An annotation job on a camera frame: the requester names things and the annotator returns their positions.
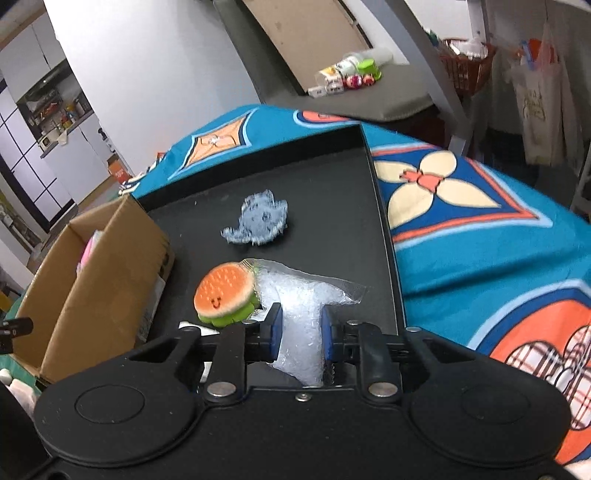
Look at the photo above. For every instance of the brown cardboard box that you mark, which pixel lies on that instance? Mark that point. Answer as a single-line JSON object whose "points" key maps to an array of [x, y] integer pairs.
{"points": [[115, 277]]}

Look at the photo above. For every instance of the grey plush with pink patch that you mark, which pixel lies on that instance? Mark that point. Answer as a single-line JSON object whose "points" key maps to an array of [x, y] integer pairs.
{"points": [[90, 247]]}

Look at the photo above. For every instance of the red and white ball toys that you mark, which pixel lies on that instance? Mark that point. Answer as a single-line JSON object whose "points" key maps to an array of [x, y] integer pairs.
{"points": [[360, 81]]}

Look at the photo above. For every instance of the person's white garment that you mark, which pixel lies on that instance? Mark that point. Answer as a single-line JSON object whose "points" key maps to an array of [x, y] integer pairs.
{"points": [[18, 392]]}

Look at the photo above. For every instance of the green lidded cup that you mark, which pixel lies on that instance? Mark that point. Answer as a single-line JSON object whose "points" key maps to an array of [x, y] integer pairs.
{"points": [[368, 69]]}

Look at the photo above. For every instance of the teal printed blanket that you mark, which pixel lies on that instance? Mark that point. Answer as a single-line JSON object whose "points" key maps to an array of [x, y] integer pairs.
{"points": [[461, 258]]}

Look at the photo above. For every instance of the green cloth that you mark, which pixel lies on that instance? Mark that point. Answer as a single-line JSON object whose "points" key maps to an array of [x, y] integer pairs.
{"points": [[19, 305]]}

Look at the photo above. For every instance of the orange cardboard box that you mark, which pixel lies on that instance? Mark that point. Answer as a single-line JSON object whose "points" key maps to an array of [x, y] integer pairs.
{"points": [[119, 168]]}

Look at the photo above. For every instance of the white kitchen cabinet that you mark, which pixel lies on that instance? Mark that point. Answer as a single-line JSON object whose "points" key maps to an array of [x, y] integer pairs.
{"points": [[27, 46]]}

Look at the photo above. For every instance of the blue-grey fuzzy toy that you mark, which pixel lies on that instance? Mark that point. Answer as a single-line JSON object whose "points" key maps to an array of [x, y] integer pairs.
{"points": [[261, 217]]}

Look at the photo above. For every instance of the brown cardboard board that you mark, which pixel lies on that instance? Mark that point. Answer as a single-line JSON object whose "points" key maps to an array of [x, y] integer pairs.
{"points": [[300, 37]]}

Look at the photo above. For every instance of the clear plastic bag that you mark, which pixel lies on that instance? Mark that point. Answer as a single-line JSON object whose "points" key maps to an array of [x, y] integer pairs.
{"points": [[300, 300]]}

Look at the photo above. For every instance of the beige tote bag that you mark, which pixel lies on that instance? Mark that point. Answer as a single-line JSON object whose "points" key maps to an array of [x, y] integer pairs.
{"points": [[540, 106]]}

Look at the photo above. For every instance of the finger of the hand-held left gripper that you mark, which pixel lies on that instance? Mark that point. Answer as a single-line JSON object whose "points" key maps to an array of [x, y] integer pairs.
{"points": [[16, 326]]}

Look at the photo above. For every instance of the small white box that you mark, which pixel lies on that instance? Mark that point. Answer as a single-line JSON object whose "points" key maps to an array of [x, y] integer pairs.
{"points": [[323, 91]]}

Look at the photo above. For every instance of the red basket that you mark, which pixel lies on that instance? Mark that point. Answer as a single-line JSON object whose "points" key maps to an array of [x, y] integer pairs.
{"points": [[466, 69]]}

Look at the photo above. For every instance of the grey mat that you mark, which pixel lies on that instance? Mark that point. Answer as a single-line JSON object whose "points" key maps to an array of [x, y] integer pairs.
{"points": [[392, 92]]}

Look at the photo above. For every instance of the grey metal frame post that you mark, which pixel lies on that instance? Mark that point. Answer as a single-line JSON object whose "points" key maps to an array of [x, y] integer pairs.
{"points": [[438, 78]]}

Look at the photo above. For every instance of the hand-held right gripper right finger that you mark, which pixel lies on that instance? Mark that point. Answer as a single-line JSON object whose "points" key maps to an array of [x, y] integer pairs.
{"points": [[327, 337]]}

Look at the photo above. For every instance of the black tray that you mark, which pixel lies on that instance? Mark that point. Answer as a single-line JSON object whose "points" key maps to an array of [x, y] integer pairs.
{"points": [[323, 184]]}

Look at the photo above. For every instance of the orange and green burger plush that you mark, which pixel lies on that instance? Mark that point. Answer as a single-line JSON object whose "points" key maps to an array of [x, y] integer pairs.
{"points": [[224, 288]]}

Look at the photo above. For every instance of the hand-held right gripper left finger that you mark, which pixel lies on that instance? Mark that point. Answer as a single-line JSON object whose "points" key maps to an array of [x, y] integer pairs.
{"points": [[275, 330]]}

